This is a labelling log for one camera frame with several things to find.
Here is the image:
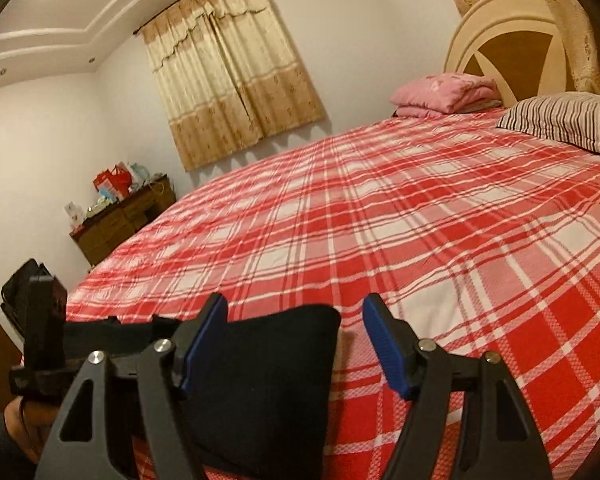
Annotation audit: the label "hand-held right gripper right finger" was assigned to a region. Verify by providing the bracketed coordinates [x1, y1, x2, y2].
[362, 292, 553, 480]

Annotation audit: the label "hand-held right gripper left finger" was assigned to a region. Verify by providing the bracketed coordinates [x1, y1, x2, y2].
[32, 292, 229, 480]

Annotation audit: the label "black pants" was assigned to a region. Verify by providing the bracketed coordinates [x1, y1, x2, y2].
[62, 304, 342, 478]

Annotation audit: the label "person's left forearm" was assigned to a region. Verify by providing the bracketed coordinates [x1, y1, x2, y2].
[0, 420, 38, 480]

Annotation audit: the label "person's left hand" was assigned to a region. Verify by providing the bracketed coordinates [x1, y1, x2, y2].
[2, 396, 61, 461]

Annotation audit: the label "black bag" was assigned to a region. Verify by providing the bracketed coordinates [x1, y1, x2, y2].
[0, 258, 46, 333]

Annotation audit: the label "brown wooden dresser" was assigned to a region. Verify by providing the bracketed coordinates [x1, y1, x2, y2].
[70, 175, 177, 268]

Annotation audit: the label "bed with red plaid sheet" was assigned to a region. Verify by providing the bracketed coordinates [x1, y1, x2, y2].
[65, 107, 600, 480]

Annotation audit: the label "red gift bag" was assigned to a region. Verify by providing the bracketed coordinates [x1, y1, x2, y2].
[94, 162, 133, 198]

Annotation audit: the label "pink folded quilt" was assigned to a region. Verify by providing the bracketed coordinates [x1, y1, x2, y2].
[390, 72, 501, 118]

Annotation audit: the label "beige window curtain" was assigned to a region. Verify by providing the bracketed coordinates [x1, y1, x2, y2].
[140, 0, 327, 173]

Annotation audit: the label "striped pillow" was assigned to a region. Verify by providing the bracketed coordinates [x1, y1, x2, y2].
[495, 91, 600, 161]

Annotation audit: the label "cream and brown headboard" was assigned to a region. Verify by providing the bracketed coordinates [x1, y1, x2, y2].
[444, 0, 581, 106]

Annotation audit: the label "large beige floral curtain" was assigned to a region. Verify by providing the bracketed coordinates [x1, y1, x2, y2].
[432, 0, 600, 98]

